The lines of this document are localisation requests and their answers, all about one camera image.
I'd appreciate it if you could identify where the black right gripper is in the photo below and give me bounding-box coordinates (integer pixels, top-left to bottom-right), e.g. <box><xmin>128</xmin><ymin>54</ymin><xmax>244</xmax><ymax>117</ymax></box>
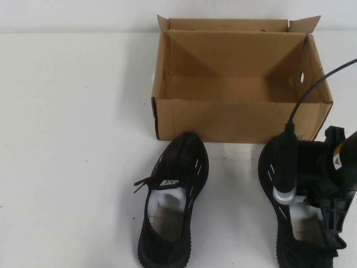
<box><xmin>296</xmin><ymin>125</ymin><xmax>354</xmax><ymax>248</ymax></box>

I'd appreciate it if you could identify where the black sneaker with grey lining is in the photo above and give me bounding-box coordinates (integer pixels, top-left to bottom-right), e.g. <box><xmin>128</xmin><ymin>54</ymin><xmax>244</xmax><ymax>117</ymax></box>
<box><xmin>258</xmin><ymin>136</ymin><xmax>348</xmax><ymax>268</ymax></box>

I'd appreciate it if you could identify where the white paper shoe stuffing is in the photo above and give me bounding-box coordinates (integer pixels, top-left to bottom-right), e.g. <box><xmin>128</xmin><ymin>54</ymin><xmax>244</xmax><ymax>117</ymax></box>
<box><xmin>290</xmin><ymin>194</ymin><xmax>317</xmax><ymax>222</ymax></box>
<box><xmin>149</xmin><ymin>187</ymin><xmax>187</xmax><ymax>216</ymax></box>

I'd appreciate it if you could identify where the brown cardboard shoe box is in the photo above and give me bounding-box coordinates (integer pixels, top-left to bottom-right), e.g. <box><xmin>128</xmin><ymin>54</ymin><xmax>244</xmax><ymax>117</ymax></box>
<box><xmin>151</xmin><ymin>14</ymin><xmax>334</xmax><ymax>145</ymax></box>

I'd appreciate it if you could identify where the black sneaker with white logo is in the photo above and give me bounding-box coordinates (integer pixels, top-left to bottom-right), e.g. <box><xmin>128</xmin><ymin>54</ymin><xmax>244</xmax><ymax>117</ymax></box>
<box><xmin>133</xmin><ymin>131</ymin><xmax>209</xmax><ymax>266</ymax></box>

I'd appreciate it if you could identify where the black oval wrist camera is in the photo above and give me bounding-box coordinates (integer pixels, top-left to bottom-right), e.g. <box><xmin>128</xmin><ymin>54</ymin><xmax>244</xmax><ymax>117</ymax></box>
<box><xmin>272</xmin><ymin>130</ymin><xmax>299</xmax><ymax>207</ymax></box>

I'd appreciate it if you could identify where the black camera cable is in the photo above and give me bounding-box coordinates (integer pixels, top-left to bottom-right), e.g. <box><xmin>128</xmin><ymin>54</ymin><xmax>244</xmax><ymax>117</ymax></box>
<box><xmin>284</xmin><ymin>58</ymin><xmax>357</xmax><ymax>135</ymax></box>

